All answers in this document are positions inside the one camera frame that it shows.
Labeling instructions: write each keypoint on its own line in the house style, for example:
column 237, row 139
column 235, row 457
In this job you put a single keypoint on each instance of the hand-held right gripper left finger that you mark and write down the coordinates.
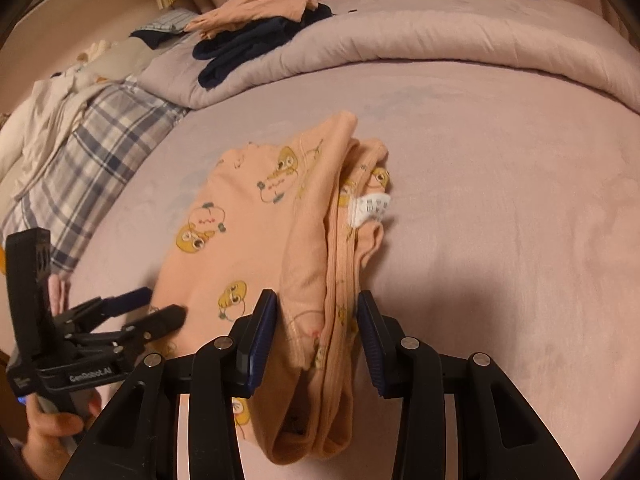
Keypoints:
column 260, row 345

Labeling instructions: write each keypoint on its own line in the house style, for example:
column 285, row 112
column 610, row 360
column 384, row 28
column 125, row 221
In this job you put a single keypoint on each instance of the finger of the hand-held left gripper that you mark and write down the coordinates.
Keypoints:
column 120, row 302
column 165, row 320

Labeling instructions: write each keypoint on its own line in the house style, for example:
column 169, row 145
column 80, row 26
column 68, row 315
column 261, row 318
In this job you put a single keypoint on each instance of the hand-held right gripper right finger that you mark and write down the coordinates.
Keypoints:
column 372, row 345

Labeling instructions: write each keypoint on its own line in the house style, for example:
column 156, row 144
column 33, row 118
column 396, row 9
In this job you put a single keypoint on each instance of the orange cartoon print shirt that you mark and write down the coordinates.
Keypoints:
column 240, row 260

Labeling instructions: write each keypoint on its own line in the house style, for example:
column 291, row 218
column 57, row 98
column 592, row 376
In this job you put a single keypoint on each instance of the person's left hand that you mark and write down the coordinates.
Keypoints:
column 50, row 435

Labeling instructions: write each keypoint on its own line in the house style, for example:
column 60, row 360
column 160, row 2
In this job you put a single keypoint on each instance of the plaid blanket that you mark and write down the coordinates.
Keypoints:
column 100, row 150

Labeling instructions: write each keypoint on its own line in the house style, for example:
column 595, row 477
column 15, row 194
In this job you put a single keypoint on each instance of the white crumpled cloth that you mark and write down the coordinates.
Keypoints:
column 35, row 120

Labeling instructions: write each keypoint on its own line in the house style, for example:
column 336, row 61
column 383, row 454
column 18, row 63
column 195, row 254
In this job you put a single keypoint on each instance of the white plush toy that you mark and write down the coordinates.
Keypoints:
column 107, row 60

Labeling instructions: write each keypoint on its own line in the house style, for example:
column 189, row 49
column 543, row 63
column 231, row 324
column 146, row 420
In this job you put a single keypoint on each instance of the dark navy garment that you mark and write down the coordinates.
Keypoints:
column 240, row 52

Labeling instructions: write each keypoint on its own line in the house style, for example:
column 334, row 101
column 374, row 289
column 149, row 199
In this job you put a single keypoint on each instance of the grey duvet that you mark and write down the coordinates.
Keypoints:
column 450, row 35

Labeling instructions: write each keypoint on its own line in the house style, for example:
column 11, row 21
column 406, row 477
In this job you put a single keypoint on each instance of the folded plain orange garment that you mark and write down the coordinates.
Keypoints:
column 255, row 7

